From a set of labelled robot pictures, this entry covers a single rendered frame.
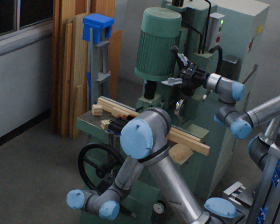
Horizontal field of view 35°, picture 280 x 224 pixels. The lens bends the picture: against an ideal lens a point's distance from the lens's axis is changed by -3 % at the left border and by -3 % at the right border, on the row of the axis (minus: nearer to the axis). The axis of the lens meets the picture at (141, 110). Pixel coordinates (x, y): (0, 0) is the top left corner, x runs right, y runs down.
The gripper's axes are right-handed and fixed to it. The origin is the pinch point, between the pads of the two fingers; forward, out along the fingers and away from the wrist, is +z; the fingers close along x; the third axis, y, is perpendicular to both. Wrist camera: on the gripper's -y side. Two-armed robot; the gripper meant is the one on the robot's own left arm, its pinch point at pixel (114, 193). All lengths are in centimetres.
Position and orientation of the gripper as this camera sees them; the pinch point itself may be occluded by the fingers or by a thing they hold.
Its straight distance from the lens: 205.4
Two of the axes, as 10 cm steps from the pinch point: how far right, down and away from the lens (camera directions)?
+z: 3.7, 1.6, 9.2
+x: 8.5, 3.5, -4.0
